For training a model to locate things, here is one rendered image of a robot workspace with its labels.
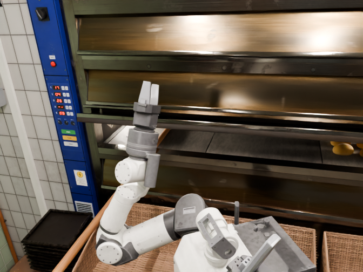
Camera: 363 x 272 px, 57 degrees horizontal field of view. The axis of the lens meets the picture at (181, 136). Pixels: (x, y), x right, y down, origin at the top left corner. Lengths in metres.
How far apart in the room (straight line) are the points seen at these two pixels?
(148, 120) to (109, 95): 0.84
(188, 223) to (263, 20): 0.90
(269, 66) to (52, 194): 1.57
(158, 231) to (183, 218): 0.10
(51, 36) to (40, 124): 0.55
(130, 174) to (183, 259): 0.26
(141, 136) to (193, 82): 0.71
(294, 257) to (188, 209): 0.31
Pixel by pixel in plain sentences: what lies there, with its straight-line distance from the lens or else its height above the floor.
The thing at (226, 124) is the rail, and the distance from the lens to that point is 1.46.
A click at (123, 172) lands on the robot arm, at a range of 0.95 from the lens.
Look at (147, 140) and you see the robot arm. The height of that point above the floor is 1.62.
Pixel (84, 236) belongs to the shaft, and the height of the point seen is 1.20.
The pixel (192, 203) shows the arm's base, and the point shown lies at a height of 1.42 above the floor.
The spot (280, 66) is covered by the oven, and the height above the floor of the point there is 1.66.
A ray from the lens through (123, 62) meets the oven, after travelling 1.68.
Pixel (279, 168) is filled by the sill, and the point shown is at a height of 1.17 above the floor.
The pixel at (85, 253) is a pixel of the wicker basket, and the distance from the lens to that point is 1.92.
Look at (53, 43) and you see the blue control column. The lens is 1.82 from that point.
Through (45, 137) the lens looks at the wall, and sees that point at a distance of 2.12.
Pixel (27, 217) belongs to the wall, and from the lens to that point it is 2.63.
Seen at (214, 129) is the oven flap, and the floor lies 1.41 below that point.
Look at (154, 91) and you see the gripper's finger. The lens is 1.01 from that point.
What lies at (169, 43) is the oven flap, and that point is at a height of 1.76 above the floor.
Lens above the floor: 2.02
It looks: 25 degrees down
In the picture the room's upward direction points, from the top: 3 degrees counter-clockwise
